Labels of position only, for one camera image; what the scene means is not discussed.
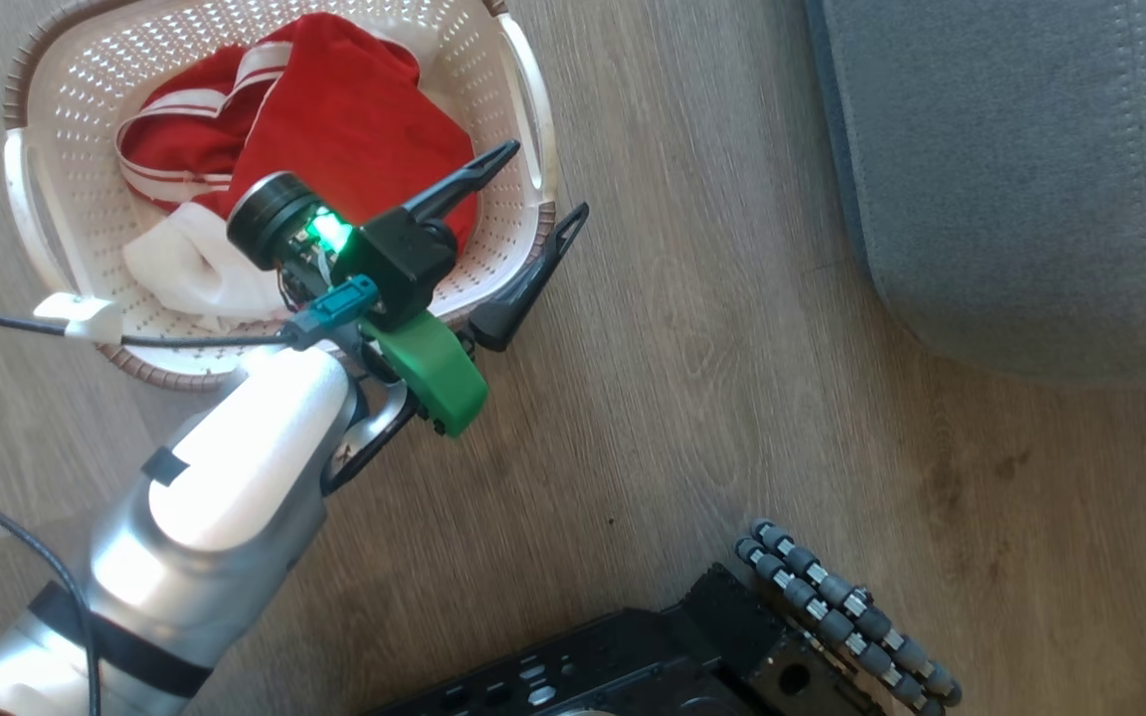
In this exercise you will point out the white and grey left arm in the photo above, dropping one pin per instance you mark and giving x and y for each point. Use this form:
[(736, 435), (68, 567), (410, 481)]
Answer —
[(235, 467)]

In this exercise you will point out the red and white garment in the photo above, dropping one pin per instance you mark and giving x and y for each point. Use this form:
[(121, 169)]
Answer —
[(354, 119)]

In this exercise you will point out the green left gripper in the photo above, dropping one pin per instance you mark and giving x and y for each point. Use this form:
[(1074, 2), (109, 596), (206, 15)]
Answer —
[(439, 378)]

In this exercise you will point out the grey fabric sofa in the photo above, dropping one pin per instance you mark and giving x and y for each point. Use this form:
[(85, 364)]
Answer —
[(1031, 179)]

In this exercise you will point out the white woven plastic laundry basket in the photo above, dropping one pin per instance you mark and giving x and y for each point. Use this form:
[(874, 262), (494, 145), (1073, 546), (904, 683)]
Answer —
[(86, 80)]

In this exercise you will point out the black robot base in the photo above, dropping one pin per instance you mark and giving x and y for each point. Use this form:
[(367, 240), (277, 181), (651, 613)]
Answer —
[(633, 656)]

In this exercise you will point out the grey roller wheel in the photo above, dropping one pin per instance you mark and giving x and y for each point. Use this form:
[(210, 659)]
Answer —
[(832, 597)]

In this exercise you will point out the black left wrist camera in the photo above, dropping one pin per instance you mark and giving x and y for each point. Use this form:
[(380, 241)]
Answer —
[(404, 264)]

